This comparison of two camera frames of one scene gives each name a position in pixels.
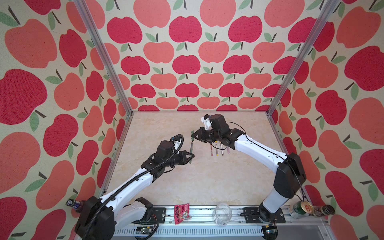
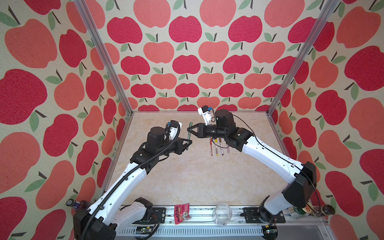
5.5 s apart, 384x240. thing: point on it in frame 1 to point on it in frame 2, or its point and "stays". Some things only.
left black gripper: (183, 159) to (179, 145)
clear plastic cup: (222, 214) stays
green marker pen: (191, 149) to (188, 138)
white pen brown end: (221, 147) stays
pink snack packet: (181, 212) stays
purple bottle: (77, 205) stays
